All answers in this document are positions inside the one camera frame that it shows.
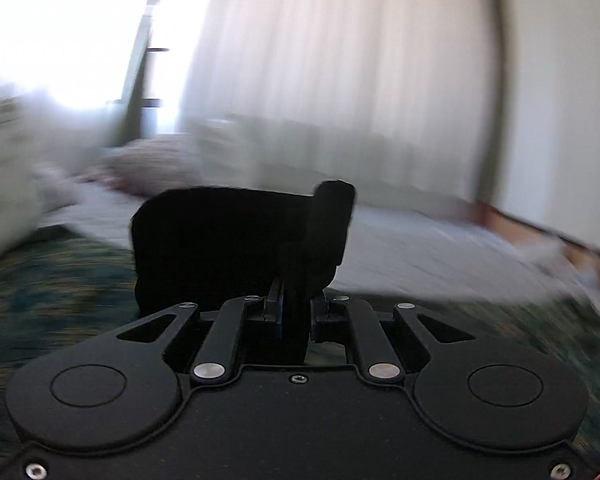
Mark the white printed pillow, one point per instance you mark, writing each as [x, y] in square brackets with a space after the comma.
[5, 180]

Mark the green curtain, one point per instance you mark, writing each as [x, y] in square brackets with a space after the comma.
[142, 60]
[500, 85]

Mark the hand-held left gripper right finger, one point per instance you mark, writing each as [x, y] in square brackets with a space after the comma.
[367, 340]

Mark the grey bed headboard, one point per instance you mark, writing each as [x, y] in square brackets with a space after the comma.
[330, 155]

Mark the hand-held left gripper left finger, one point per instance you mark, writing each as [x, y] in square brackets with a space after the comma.
[225, 340]

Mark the white bed sheet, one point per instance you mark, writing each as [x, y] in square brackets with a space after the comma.
[405, 255]

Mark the blue paisley patterned blanket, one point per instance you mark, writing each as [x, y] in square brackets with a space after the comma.
[55, 285]

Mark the floral pillow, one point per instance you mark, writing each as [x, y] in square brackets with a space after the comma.
[150, 167]

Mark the black pants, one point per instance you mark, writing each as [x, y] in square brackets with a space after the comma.
[205, 250]

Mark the white sheer curtain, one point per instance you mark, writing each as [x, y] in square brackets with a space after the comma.
[330, 50]

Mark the wooden bed frame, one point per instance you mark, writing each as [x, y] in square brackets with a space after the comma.
[545, 240]

